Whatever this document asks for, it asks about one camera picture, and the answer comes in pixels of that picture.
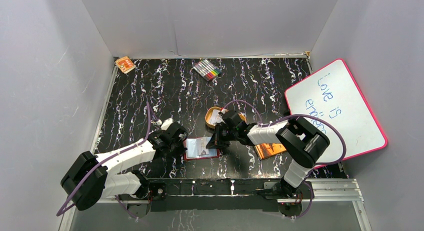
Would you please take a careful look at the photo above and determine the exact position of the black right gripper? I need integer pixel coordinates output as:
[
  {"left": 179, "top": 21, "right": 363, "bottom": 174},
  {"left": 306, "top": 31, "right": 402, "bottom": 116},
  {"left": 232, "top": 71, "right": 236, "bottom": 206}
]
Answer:
[{"left": 206, "top": 123, "right": 238, "bottom": 149}]

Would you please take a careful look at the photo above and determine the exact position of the red leather card holder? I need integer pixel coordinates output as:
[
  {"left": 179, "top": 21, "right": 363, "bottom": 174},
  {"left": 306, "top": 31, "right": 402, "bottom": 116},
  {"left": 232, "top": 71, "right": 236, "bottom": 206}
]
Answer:
[{"left": 184, "top": 136, "right": 220, "bottom": 161}]

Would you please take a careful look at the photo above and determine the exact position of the yellow oval tray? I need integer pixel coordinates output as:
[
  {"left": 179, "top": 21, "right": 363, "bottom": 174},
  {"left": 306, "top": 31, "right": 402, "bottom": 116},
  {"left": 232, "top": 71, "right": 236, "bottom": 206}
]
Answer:
[{"left": 204, "top": 106, "right": 229, "bottom": 130}]

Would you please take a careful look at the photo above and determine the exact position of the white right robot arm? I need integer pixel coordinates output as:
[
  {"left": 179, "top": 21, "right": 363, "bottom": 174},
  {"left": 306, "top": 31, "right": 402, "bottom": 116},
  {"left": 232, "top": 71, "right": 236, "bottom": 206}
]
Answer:
[{"left": 206, "top": 110, "right": 330, "bottom": 198}]

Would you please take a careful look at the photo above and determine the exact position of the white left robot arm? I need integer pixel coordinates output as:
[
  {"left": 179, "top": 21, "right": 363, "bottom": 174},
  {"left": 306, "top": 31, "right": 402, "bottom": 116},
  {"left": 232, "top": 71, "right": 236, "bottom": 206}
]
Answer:
[{"left": 60, "top": 118, "right": 188, "bottom": 211}]

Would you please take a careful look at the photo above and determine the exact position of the silver VIP card stack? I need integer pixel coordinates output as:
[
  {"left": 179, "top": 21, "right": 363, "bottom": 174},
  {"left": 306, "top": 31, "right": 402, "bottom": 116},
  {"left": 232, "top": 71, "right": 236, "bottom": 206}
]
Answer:
[{"left": 208, "top": 109, "right": 223, "bottom": 126}]

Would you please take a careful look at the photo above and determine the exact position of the small orange card box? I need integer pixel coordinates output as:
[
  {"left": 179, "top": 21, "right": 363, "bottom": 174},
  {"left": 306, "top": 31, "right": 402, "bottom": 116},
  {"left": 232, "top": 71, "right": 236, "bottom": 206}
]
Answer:
[{"left": 115, "top": 56, "right": 136, "bottom": 74}]

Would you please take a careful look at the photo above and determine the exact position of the orange paperback book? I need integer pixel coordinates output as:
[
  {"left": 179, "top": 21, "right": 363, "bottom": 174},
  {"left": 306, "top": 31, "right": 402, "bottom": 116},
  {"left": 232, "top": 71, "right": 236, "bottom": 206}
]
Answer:
[{"left": 254, "top": 143, "right": 287, "bottom": 160}]

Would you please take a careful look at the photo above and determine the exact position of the pack of coloured markers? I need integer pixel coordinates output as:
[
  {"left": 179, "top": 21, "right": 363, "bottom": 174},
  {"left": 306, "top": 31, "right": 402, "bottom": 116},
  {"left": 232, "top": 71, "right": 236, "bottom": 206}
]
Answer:
[{"left": 192, "top": 59, "right": 222, "bottom": 82}]

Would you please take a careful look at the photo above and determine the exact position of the pink framed whiteboard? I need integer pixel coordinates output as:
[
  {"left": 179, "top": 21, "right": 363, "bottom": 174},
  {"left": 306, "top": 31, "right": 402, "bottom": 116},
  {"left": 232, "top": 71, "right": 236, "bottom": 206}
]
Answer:
[{"left": 285, "top": 59, "right": 388, "bottom": 159}]

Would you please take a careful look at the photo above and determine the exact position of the black aluminium base frame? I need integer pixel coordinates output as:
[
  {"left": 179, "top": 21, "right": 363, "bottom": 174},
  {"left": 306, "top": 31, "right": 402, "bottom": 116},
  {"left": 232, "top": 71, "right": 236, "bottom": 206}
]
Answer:
[{"left": 76, "top": 177, "right": 364, "bottom": 218}]

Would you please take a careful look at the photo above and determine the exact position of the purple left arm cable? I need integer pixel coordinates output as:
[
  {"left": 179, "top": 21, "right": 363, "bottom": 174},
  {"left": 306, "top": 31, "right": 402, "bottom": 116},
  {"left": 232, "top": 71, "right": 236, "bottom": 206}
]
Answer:
[{"left": 56, "top": 101, "right": 162, "bottom": 220}]

